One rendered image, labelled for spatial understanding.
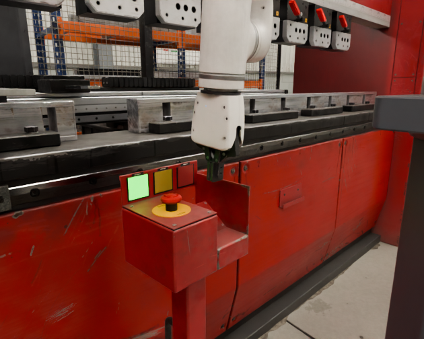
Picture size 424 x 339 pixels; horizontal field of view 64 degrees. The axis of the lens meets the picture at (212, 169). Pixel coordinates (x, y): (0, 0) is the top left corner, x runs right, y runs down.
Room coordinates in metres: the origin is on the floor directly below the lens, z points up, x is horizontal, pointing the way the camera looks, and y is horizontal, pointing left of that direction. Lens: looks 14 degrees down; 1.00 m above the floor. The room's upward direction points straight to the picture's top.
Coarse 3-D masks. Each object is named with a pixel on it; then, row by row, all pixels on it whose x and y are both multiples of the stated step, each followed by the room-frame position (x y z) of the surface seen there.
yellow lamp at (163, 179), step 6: (156, 174) 0.67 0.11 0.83; (162, 174) 0.68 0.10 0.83; (168, 174) 0.69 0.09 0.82; (156, 180) 0.67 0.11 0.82; (162, 180) 0.68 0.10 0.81; (168, 180) 0.69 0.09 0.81; (156, 186) 0.67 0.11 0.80; (162, 186) 0.68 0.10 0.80; (168, 186) 0.69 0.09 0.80; (156, 192) 0.67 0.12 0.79
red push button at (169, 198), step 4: (164, 196) 0.59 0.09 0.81; (168, 196) 0.58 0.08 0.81; (172, 196) 0.58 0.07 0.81; (176, 196) 0.59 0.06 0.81; (180, 196) 0.59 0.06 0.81; (164, 200) 0.58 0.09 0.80; (168, 200) 0.58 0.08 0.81; (172, 200) 0.58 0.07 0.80; (176, 200) 0.58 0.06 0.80; (180, 200) 0.59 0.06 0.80; (168, 204) 0.58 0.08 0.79; (172, 204) 0.58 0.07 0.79; (176, 204) 0.59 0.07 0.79; (168, 208) 0.58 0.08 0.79; (172, 208) 0.58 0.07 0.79; (176, 208) 0.59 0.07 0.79
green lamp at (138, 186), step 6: (132, 180) 0.63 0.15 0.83; (138, 180) 0.64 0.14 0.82; (144, 180) 0.65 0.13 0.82; (132, 186) 0.63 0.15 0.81; (138, 186) 0.64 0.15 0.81; (144, 186) 0.65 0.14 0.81; (132, 192) 0.63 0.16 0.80; (138, 192) 0.64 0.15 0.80; (144, 192) 0.65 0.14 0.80; (132, 198) 0.63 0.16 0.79
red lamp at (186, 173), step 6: (180, 168) 0.72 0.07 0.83; (186, 168) 0.73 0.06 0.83; (192, 168) 0.74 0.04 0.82; (180, 174) 0.72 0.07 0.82; (186, 174) 0.73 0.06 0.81; (192, 174) 0.74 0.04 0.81; (180, 180) 0.72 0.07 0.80; (186, 180) 0.73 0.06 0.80; (192, 180) 0.74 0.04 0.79; (180, 186) 0.72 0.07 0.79
